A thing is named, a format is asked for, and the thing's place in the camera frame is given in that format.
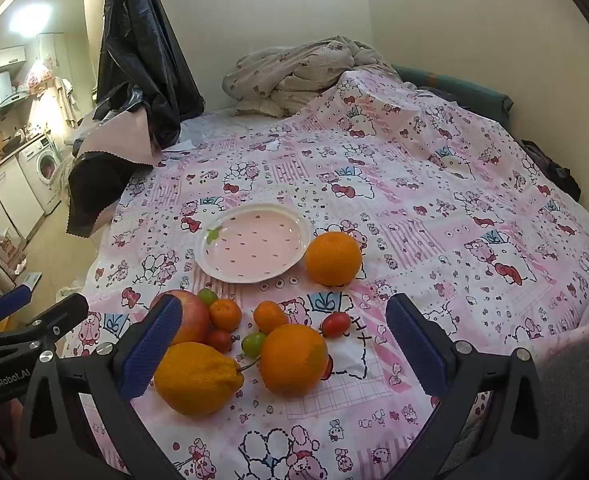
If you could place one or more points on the round red tomato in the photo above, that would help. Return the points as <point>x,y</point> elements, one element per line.
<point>218,341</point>

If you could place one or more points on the pink cloth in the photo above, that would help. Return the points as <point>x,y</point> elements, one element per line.
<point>124,137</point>

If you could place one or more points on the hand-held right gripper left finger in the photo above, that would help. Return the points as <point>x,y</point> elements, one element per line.
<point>149,347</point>

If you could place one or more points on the white washing machine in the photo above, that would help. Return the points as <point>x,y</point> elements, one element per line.
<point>44,170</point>

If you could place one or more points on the large round orange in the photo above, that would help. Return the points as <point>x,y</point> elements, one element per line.
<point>334,258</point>
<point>294,360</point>

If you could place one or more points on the dark bag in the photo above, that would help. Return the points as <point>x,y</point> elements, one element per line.
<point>549,167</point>

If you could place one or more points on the teal headboard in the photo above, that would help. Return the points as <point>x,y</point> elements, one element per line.
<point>474,92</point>

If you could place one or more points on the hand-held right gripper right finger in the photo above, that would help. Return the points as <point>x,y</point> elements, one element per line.
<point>417,347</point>

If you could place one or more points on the red apple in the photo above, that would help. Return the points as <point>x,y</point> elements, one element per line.
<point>194,317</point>

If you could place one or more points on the white base cabinets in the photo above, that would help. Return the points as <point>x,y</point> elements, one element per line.
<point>4,197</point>

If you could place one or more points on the shiny black plastic sheet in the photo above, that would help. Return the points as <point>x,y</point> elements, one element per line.
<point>144,50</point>

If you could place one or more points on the black cloth zigzag edge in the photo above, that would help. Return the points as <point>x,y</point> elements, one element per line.
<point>97,190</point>

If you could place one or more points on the white paper sheet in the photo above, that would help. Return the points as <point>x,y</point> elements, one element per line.
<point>179,145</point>

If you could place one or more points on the hanging pink plastic bag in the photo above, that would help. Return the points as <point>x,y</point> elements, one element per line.
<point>39,77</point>

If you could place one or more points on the small green tomato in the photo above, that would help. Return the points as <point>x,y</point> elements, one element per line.
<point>253,344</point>
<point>207,296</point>

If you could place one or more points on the bumpy necked orange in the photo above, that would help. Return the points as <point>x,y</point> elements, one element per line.
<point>197,380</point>

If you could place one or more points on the white wall cabinets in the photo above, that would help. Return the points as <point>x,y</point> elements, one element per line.
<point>2,60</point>

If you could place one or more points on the crumpled beige quilt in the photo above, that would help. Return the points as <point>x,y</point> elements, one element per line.
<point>299,75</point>

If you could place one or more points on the oval red tomato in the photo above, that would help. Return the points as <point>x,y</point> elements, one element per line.
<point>335,324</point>

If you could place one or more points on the pink strawberry-print plate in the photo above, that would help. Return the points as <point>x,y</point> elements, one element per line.
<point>259,245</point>

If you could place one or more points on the pink cartoon-print blanket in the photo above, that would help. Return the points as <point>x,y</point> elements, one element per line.
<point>424,210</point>

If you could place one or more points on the white kitchen appliance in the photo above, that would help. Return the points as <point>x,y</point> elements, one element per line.
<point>2,87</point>

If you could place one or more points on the small mandarin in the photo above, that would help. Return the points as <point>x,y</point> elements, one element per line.
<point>225,314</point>
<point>270,316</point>

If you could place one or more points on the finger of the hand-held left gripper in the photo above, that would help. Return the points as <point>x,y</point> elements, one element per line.
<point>59,316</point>
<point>9,304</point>

